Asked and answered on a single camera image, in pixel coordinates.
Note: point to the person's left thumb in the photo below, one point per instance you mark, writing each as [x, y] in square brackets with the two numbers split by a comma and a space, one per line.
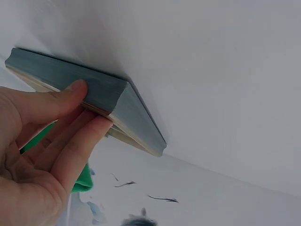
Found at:
[51, 101]

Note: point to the person's left hand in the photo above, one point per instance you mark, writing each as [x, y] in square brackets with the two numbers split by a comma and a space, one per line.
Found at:
[30, 190]

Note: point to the green cloth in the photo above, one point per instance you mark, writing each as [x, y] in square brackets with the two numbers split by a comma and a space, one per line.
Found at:
[84, 180]

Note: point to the blue-gray wooden picture frame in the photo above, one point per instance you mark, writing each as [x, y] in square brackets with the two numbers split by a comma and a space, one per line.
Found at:
[101, 87]

